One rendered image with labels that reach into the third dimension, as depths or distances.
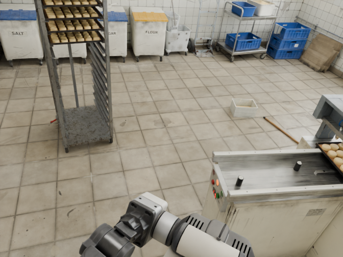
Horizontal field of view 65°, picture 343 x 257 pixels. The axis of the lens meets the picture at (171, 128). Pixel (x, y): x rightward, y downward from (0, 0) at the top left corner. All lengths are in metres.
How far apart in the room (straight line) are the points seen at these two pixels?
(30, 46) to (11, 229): 2.90
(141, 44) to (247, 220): 3.63
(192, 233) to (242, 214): 0.92
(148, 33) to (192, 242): 4.18
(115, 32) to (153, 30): 0.62
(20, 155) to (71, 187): 0.70
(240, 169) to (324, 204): 0.50
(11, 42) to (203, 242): 4.29
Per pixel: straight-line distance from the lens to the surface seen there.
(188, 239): 0.67
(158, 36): 4.70
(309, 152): 1.89
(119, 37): 4.58
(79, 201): 2.50
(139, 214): 0.83
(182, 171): 2.73
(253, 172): 1.66
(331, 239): 2.04
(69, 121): 3.11
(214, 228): 0.73
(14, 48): 4.69
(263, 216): 1.65
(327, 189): 1.70
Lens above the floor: 1.95
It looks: 37 degrees down
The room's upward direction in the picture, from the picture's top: 7 degrees clockwise
